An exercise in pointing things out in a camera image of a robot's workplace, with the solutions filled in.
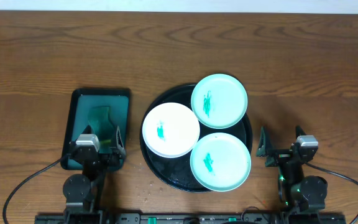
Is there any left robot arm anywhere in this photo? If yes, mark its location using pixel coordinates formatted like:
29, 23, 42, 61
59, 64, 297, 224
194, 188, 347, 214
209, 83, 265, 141
63, 126, 126, 213

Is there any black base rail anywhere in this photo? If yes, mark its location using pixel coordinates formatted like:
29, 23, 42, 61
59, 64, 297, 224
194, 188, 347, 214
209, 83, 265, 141
34, 212, 347, 224

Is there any rectangular black water tray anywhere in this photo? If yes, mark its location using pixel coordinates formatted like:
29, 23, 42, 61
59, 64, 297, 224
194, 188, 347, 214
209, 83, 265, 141
62, 88, 131, 156

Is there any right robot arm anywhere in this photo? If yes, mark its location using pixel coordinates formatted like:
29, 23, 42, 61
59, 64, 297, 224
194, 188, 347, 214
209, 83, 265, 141
256, 126, 328, 213

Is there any white plate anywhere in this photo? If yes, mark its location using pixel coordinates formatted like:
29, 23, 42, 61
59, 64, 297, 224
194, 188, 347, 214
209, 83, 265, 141
141, 103, 200, 158

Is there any green yellow sponge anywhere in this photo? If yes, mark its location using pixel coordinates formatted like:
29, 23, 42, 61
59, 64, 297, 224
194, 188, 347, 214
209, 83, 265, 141
88, 106, 115, 154

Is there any mint plate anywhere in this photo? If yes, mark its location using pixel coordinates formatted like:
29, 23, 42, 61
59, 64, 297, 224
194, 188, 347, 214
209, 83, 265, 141
190, 73, 248, 129
190, 133, 251, 192

